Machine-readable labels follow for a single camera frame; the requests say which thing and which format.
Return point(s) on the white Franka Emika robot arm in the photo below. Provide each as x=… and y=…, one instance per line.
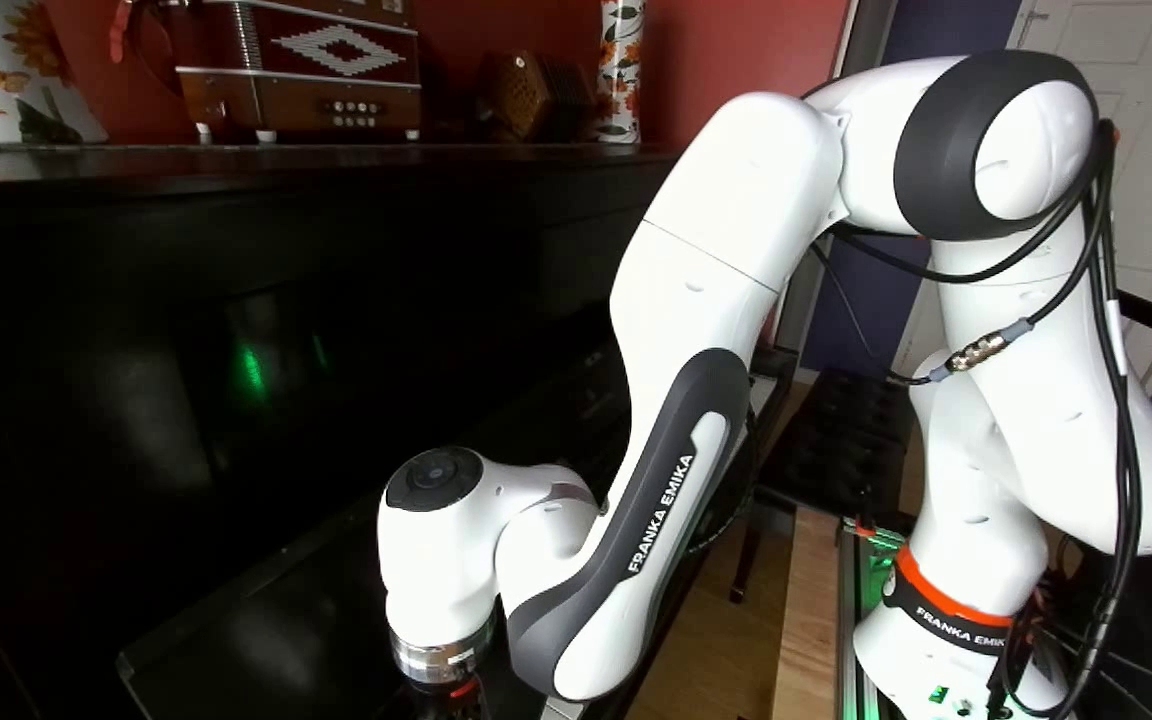
x=1030, y=415

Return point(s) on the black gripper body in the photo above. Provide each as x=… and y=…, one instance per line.
x=447, y=702

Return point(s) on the patterned white vase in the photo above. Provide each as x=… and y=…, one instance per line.
x=619, y=73

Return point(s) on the black upright piano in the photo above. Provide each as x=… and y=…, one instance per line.
x=208, y=365

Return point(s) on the floral picture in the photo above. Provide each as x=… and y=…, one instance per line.
x=39, y=92

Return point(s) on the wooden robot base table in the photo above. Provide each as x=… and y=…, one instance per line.
x=807, y=657

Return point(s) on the brown patterned wooden box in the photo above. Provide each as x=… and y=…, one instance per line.
x=296, y=65

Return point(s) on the black piano bench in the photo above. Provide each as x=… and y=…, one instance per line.
x=840, y=448

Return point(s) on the dark brown faceted ornament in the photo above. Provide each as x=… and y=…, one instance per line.
x=512, y=92

